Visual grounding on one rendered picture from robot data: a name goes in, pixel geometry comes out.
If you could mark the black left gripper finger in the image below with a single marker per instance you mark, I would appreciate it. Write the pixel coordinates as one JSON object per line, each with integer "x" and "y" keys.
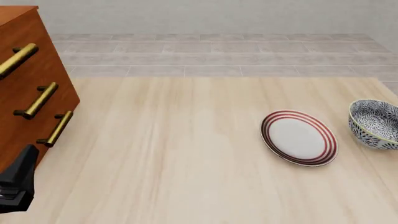
{"x": 21, "y": 170}

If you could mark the white plate with red rings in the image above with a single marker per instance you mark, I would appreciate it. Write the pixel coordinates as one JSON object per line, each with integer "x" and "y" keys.
{"x": 297, "y": 138}

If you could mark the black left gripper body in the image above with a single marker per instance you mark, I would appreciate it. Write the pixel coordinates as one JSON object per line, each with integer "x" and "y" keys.
{"x": 15, "y": 198}

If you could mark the wooden cabinet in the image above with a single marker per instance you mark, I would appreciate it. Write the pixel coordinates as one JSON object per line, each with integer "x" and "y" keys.
{"x": 25, "y": 28}

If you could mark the black and white patterned bowl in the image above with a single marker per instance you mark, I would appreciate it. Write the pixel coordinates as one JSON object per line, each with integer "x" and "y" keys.
{"x": 370, "y": 130}

